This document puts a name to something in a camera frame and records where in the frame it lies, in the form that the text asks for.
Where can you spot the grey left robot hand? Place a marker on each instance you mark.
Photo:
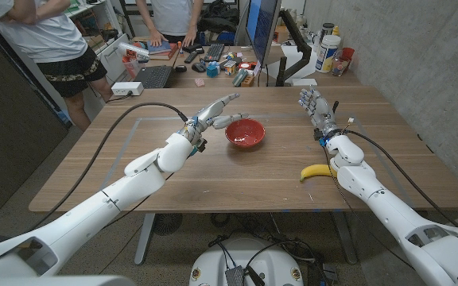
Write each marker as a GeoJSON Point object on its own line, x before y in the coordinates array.
{"type": "Point", "coordinates": [209, 117]}

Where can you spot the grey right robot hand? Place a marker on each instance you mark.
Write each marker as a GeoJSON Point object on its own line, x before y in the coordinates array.
{"type": "Point", "coordinates": [321, 111]}

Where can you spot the red bowl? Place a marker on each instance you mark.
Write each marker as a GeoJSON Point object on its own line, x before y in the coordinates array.
{"type": "Point", "coordinates": [247, 135]}

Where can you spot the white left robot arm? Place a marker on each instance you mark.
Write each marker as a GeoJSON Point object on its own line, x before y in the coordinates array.
{"type": "Point", "coordinates": [94, 210]}

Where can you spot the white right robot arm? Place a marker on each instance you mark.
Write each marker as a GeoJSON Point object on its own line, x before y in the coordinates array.
{"type": "Point", "coordinates": [396, 214]}

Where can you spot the yellow toy banana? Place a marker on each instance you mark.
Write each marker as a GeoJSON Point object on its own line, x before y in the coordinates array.
{"type": "Point", "coordinates": [316, 171]}

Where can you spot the short black stick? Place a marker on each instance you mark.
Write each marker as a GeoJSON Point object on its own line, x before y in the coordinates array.
{"type": "Point", "coordinates": [335, 106]}

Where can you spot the small pink eraser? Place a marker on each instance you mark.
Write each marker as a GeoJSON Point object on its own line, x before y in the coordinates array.
{"type": "Point", "coordinates": [199, 82]}

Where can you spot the blue cube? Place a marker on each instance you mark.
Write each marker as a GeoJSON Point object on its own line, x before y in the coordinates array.
{"type": "Point", "coordinates": [212, 70]}

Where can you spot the clear glass jar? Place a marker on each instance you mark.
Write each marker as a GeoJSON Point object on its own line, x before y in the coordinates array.
{"type": "Point", "coordinates": [339, 66]}

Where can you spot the black computer mouse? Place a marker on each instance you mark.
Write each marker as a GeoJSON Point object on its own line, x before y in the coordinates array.
{"type": "Point", "coordinates": [181, 68]}
{"type": "Point", "coordinates": [198, 67]}

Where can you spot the orange wooden block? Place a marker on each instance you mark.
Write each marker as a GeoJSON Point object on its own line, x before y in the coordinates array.
{"type": "Point", "coordinates": [247, 81]}

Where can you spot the multicolour puzzle cube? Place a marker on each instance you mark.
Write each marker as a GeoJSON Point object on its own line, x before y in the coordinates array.
{"type": "Point", "coordinates": [230, 68]}

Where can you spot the white canister blue label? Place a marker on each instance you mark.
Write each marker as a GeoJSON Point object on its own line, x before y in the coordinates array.
{"type": "Point", "coordinates": [326, 53]}

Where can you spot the white paper box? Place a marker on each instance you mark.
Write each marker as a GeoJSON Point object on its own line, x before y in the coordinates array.
{"type": "Point", "coordinates": [294, 55]}

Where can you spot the black remote control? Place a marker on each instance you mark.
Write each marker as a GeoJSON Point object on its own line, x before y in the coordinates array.
{"type": "Point", "coordinates": [191, 57]}

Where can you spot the red tape dispenser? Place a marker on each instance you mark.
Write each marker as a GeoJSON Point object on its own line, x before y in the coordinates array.
{"type": "Point", "coordinates": [247, 65]}

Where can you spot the red plastic cup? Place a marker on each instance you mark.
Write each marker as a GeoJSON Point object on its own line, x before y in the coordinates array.
{"type": "Point", "coordinates": [348, 52]}

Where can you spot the black keyboard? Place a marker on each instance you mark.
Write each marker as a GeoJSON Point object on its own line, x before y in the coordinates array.
{"type": "Point", "coordinates": [214, 52]}

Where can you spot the pink sticky note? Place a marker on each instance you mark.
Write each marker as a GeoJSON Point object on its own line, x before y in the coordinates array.
{"type": "Point", "coordinates": [257, 68]}

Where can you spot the black laptop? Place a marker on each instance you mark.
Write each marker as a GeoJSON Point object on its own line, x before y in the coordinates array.
{"type": "Point", "coordinates": [153, 76]}

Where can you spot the stack of books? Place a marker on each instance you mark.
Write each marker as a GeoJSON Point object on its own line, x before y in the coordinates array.
{"type": "Point", "coordinates": [164, 51]}

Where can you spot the yellow bottle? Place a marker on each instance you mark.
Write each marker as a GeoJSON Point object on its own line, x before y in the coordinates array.
{"type": "Point", "coordinates": [335, 31]}

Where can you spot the white power strip box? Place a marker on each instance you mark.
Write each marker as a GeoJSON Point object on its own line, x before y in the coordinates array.
{"type": "Point", "coordinates": [127, 88]}

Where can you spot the black backpack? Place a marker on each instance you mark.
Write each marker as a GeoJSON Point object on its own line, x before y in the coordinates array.
{"type": "Point", "coordinates": [217, 18]}

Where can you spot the white silver roll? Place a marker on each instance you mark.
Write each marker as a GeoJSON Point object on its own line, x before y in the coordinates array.
{"type": "Point", "coordinates": [133, 51]}

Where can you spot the black computer monitor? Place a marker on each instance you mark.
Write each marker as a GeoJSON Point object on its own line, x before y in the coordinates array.
{"type": "Point", "coordinates": [262, 28]}

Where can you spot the person in grey t-shirt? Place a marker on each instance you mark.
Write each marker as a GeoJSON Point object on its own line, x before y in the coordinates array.
{"type": "Point", "coordinates": [173, 16]}

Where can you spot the black round floor fan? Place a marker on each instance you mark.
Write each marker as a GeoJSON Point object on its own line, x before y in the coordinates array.
{"type": "Point", "coordinates": [167, 223]}

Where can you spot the white shelf unit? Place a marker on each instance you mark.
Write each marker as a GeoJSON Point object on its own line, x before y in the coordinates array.
{"type": "Point", "coordinates": [111, 55]}

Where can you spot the grey table leg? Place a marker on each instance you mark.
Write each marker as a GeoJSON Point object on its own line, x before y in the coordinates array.
{"type": "Point", "coordinates": [144, 238]}
{"type": "Point", "coordinates": [344, 238]}

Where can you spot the white robot torso base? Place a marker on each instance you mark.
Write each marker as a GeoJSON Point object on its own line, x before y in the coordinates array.
{"type": "Point", "coordinates": [217, 262]}

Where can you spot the person in black shorts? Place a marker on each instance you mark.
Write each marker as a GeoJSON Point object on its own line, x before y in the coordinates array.
{"type": "Point", "coordinates": [46, 35]}

